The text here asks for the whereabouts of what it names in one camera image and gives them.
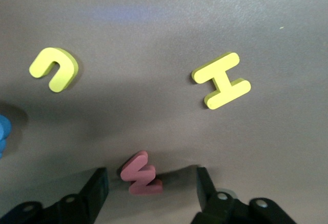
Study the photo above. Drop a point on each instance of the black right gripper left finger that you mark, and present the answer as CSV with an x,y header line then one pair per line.
x,y
77,208

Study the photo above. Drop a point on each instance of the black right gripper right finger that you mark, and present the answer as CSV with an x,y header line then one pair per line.
x,y
230,211

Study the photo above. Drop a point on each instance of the red foam letter m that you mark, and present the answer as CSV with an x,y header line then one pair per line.
x,y
138,172

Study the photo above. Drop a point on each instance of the blue foam letter E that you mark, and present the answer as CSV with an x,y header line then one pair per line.
x,y
3,131

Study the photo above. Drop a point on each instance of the yellow foam letter H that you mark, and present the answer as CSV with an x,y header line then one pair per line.
x,y
221,80

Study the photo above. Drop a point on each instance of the yellow foam letter u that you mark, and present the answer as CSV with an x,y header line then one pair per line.
x,y
65,63

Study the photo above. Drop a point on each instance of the brown table cover sheet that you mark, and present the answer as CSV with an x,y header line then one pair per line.
x,y
164,55

